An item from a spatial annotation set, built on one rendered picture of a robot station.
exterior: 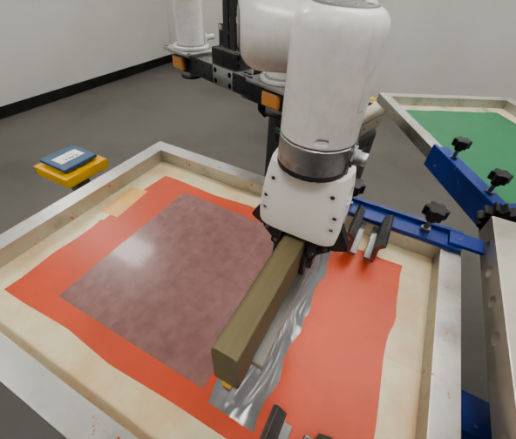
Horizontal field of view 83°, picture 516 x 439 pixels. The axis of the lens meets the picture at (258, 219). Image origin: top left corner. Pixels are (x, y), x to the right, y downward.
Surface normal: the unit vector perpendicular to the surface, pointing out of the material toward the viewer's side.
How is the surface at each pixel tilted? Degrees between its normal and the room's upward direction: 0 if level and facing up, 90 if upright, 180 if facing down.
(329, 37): 87
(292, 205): 91
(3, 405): 0
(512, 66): 90
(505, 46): 90
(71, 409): 0
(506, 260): 0
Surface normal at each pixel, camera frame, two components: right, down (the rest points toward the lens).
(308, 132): -0.43, 0.61
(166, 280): 0.05, -0.73
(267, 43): -0.07, 0.77
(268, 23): -0.02, 0.43
